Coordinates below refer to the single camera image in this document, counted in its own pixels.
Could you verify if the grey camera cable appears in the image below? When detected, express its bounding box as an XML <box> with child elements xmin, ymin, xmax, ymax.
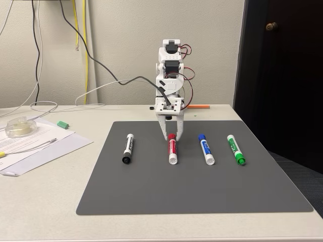
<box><xmin>59</xmin><ymin>0</ymin><xmax>172</xmax><ymax>107</ymax></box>

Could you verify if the white looped cable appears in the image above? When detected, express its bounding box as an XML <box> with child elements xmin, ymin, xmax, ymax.
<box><xmin>0</xmin><ymin>78</ymin><xmax>158</xmax><ymax>118</ymax></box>

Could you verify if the blue dry-erase marker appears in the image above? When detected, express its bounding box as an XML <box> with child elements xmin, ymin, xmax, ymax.
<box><xmin>198</xmin><ymin>134</ymin><xmax>217</xmax><ymax>166</ymax></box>

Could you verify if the yellow cable with clear plug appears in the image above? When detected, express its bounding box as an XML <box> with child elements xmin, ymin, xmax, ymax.
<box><xmin>72</xmin><ymin>0</ymin><xmax>79</xmax><ymax>52</ymax></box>

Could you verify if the green dry-erase marker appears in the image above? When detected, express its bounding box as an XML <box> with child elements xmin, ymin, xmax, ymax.
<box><xmin>226</xmin><ymin>134</ymin><xmax>247</xmax><ymax>166</ymax></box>

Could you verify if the white printed paper sheet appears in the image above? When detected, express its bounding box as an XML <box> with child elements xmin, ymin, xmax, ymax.
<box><xmin>0</xmin><ymin>130</ymin><xmax>94</xmax><ymax>177</ymax></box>
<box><xmin>0</xmin><ymin>116</ymin><xmax>77</xmax><ymax>152</ymax></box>

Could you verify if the white cable with metal plug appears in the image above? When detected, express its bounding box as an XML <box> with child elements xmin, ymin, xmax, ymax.
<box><xmin>0</xmin><ymin>137</ymin><xmax>58</xmax><ymax>155</ymax></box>

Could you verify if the long yellow cable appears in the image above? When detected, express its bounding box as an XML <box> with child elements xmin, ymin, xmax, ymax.
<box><xmin>82</xmin><ymin>0</ymin><xmax>89</xmax><ymax>105</ymax></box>

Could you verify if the red dry-erase marker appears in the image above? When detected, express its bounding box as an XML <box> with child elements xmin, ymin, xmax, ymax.
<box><xmin>168</xmin><ymin>133</ymin><xmax>179</xmax><ymax>166</ymax></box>

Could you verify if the white gripper camera mount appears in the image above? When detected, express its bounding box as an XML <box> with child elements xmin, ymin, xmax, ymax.
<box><xmin>154</xmin><ymin>98</ymin><xmax>184</xmax><ymax>120</ymax></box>

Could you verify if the thin black cable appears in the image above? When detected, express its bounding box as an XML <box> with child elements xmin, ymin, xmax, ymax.
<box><xmin>31</xmin><ymin>0</ymin><xmax>42</xmax><ymax>106</ymax></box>

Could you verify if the grey rubber mat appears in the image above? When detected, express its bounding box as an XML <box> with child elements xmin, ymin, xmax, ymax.
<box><xmin>76</xmin><ymin>120</ymin><xmax>314</xmax><ymax>216</ymax></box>

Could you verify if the black dry-erase marker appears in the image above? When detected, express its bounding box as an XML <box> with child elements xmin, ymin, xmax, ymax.
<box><xmin>122</xmin><ymin>133</ymin><xmax>135</xmax><ymax>164</ymax></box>

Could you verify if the dark door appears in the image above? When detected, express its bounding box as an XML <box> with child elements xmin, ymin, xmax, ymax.
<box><xmin>233</xmin><ymin>0</ymin><xmax>323</xmax><ymax>175</ymax></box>

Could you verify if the clear tape dispenser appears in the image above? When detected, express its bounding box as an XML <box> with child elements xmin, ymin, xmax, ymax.
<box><xmin>5</xmin><ymin>117</ymin><xmax>38</xmax><ymax>139</ymax></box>

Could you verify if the white wall cable raceway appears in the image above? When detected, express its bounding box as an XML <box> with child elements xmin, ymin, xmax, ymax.
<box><xmin>83</xmin><ymin>0</ymin><xmax>99</xmax><ymax>105</ymax></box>

